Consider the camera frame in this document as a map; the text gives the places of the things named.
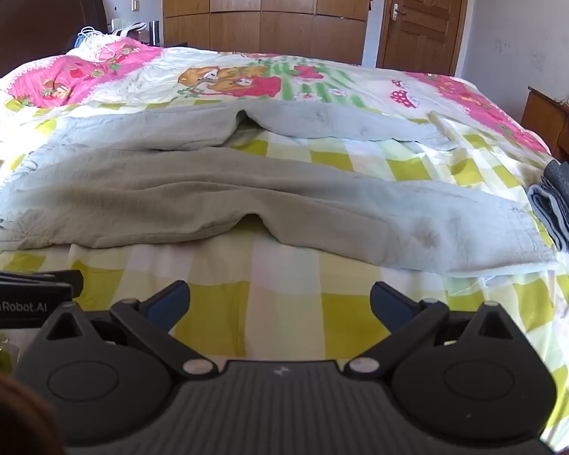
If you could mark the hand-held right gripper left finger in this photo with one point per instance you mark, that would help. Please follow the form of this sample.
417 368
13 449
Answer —
167 304

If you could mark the wooden nightstand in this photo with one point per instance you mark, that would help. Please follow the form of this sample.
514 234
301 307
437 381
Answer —
550 123

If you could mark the wooden door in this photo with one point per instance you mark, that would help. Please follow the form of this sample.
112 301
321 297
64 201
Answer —
422 14

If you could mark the dark wooden headboard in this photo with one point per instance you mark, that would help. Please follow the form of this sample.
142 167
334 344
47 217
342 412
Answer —
33 23

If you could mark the white bag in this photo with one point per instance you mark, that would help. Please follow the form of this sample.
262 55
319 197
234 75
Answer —
128 28

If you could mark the grey pants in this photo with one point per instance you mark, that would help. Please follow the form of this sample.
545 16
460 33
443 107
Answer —
246 199

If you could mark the wooden wardrobe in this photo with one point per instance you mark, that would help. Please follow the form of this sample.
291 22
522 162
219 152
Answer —
265 4

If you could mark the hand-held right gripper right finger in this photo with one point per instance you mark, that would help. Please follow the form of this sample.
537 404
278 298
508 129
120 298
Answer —
389 303

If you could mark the person's reddish brown clothing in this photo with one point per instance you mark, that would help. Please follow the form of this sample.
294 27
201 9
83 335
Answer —
14 412

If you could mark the printed checkered blanket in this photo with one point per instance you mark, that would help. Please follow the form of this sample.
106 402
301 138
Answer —
284 85

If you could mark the folded dark grey cloth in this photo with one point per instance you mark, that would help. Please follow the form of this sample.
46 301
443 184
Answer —
562 208

